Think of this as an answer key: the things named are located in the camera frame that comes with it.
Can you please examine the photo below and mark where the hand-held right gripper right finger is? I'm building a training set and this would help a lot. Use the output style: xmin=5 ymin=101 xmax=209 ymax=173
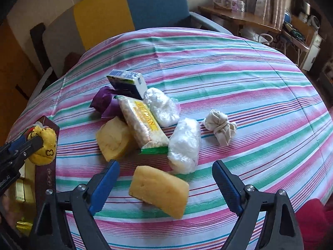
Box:
xmin=211 ymin=160 xmax=305 ymax=250

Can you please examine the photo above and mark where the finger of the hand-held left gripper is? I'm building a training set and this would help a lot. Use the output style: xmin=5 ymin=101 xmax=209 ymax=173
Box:
xmin=0 ymin=135 xmax=44 ymax=162

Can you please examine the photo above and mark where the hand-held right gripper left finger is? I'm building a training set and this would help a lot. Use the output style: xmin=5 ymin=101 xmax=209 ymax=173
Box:
xmin=30 ymin=160 xmax=120 ymax=250

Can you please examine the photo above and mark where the yellow plush toy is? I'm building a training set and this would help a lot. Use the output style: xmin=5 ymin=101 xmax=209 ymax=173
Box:
xmin=27 ymin=125 xmax=58 ymax=165

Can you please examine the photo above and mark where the cardboard gift box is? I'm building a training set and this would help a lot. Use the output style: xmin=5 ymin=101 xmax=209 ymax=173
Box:
xmin=15 ymin=116 xmax=61 ymax=240

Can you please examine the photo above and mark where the yellow sponge cake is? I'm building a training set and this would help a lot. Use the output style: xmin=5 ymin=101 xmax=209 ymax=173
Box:
xmin=96 ymin=116 xmax=139 ymax=162
xmin=129 ymin=165 xmax=190 ymax=220

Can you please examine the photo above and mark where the plastic-wrapped white bundle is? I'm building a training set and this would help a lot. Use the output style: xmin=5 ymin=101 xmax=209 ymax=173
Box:
xmin=167 ymin=118 xmax=202 ymax=175
xmin=144 ymin=87 xmax=181 ymax=128

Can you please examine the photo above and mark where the white plush toy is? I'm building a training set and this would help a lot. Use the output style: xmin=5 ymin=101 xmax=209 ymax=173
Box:
xmin=201 ymin=109 xmax=238 ymax=147

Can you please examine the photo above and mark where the rice cracker snack packet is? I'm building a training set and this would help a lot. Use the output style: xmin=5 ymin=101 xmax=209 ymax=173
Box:
xmin=115 ymin=95 xmax=170 ymax=155

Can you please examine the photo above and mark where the purple snack packet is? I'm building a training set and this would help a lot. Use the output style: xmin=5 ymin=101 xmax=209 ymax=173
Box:
xmin=89 ymin=87 xmax=123 ymax=119

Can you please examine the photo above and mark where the blue and white carton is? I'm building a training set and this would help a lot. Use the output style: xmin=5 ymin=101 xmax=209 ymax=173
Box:
xmin=106 ymin=69 xmax=148 ymax=100

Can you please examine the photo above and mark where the dark red cushion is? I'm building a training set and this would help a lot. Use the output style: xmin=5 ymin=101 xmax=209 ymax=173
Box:
xmin=63 ymin=51 xmax=83 ymax=76

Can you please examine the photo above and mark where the striped bedsheet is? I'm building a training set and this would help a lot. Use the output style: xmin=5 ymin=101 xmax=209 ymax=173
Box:
xmin=6 ymin=27 xmax=333 ymax=250

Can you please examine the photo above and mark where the grey yellow blue headboard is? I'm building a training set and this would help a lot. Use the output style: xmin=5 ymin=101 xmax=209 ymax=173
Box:
xmin=29 ymin=0 xmax=191 ymax=80

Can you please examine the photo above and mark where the wooden desk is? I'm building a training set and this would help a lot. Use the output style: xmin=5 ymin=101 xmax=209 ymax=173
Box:
xmin=197 ymin=5 xmax=283 ymax=36

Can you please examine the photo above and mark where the wooden shelf unit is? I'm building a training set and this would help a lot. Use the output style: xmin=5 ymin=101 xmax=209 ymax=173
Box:
xmin=282 ymin=12 xmax=323 ymax=71

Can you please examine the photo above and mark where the small pink box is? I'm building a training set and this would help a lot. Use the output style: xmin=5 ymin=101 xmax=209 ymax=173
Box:
xmin=231 ymin=0 xmax=247 ymax=13

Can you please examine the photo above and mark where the patterned curtain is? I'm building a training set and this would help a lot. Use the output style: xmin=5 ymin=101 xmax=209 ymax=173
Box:
xmin=245 ymin=0 xmax=289 ymax=30

